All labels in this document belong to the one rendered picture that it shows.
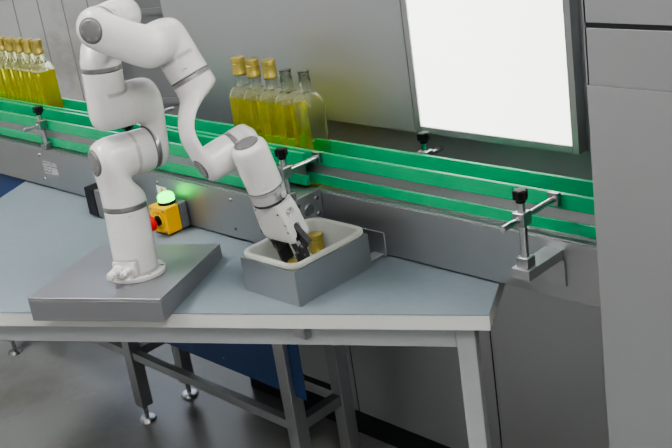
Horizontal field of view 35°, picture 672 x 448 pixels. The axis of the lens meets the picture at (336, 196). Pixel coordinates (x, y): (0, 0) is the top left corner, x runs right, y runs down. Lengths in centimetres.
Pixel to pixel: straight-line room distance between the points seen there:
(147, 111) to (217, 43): 68
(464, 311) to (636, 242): 47
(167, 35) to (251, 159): 29
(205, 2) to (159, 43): 84
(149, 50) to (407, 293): 71
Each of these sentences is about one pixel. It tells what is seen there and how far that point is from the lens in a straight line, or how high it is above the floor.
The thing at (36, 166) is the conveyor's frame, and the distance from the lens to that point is 331.
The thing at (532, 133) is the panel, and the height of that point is 101.
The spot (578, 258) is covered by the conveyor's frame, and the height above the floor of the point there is 85.
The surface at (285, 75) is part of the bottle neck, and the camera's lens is 247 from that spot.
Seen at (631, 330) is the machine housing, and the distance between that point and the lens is 180.
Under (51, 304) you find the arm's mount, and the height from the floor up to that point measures 79.
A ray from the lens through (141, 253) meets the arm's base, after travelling 232.
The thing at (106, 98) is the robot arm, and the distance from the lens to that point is 223.
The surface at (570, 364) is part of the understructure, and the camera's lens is 243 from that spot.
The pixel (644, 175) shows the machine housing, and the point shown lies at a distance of 167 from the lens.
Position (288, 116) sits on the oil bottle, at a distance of 247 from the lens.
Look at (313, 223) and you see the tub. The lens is 237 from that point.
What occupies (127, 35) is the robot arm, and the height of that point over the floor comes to 134.
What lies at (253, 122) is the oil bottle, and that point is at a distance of 258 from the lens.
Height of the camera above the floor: 168
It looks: 20 degrees down
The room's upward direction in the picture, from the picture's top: 9 degrees counter-clockwise
